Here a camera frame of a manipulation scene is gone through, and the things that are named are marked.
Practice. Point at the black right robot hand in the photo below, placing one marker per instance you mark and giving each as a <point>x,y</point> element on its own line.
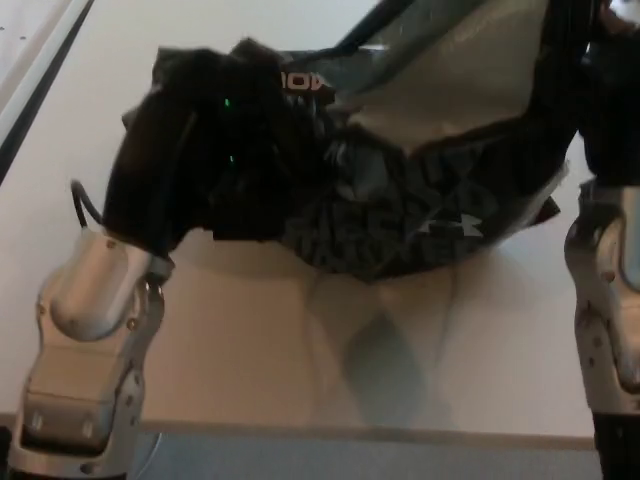
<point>612,100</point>

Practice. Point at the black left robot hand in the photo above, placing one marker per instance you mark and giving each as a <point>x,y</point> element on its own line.
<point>165,165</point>

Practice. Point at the black Under Armour plastic bag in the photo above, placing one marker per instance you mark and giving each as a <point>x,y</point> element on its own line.
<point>400,200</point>

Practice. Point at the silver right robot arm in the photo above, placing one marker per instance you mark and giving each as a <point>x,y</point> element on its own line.
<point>612,280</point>

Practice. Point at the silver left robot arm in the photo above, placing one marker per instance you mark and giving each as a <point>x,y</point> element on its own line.
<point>85,320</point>

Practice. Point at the white side table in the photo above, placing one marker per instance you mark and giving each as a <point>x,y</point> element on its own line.
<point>35,75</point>

